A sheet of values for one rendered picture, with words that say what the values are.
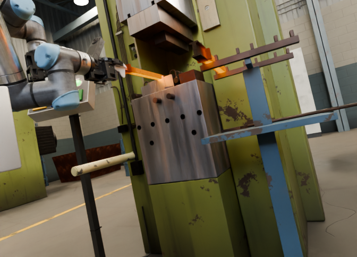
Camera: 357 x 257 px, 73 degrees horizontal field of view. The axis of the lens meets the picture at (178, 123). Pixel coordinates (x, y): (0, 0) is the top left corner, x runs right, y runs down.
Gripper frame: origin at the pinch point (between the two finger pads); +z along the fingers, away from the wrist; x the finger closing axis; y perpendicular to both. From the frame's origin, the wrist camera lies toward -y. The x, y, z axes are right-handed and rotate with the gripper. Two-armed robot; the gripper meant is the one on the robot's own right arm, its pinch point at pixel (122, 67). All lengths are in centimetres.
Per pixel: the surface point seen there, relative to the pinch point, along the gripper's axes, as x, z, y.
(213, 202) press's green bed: 17, 22, 64
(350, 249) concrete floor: 66, 56, 100
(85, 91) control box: -39.5, 15.1, -2.1
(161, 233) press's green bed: -14, 22, 78
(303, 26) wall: 105, 615, -176
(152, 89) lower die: -5.4, 27.7, 5.4
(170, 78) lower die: 6.3, 27.6, 3.2
